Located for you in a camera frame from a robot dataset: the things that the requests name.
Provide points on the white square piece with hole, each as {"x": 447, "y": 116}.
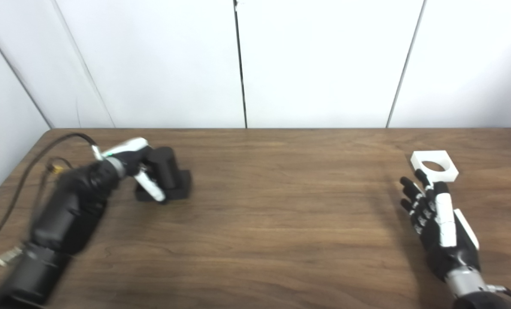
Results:
{"x": 448, "y": 172}

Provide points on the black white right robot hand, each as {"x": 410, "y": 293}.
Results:
{"x": 446, "y": 223}

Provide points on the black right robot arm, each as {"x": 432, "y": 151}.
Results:
{"x": 470, "y": 285}

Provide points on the black peg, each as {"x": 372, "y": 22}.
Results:
{"x": 169, "y": 171}

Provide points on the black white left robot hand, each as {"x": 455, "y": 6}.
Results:
{"x": 128, "y": 148}

